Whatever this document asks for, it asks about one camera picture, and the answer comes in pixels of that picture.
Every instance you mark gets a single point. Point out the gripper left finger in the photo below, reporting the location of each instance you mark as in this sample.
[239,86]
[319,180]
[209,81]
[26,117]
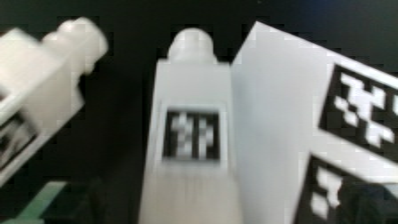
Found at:
[60,205]

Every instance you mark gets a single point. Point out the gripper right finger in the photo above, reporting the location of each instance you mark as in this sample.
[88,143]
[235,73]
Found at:
[369,204]

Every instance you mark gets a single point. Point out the white table leg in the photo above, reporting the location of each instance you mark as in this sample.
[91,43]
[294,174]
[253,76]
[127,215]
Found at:
[44,64]
[191,194]

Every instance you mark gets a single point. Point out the AprilTag marker sheet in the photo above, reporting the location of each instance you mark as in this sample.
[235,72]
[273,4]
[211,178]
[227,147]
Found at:
[315,127]

